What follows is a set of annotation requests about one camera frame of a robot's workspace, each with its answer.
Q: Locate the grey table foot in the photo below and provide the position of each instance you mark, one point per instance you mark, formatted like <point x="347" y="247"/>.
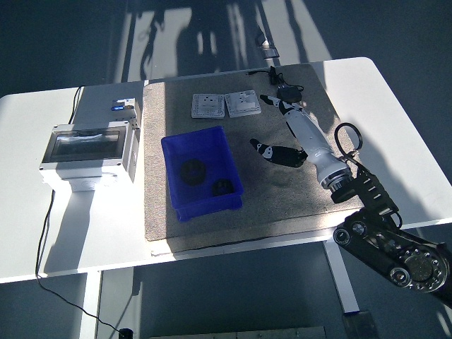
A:
<point x="360" y="326"/>

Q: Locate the black power adapter plug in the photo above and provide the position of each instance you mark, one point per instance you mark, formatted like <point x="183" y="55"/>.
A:
<point x="287" y="93"/>

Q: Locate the silver metal bracket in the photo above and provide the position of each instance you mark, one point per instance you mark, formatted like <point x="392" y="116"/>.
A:
<point x="270" y="53"/>

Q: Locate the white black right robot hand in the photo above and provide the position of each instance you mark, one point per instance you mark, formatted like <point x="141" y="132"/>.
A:
<point x="314" y="141"/>

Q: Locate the white enclosure with clear lid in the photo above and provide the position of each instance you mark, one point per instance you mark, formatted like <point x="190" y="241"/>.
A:
<point x="84" y="144"/>

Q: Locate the small black hex nut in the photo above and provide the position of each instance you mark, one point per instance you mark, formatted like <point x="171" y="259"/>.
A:
<point x="217" y="189"/>

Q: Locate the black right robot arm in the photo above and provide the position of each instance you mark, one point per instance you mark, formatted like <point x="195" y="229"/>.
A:
<point x="374" y="194"/>

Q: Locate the large black hex nut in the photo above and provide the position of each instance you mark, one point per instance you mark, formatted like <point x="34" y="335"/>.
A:
<point x="185" y="176"/>

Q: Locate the white table leg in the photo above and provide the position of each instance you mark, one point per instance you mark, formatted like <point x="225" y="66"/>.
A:
<point x="90" y="303"/>
<point x="349" y="300"/>

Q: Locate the black floor plug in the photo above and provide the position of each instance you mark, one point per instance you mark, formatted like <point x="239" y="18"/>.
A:
<point x="125" y="333"/>

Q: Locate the grey-brown mat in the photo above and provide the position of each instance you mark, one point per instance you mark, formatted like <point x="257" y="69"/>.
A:
<point x="275" y="197"/>

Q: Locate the white socket panel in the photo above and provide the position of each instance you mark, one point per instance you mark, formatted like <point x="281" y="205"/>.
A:
<point x="243" y="103"/>
<point x="207" y="106"/>

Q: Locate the blue plastic box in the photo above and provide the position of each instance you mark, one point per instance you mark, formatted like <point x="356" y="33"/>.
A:
<point x="197" y="148"/>

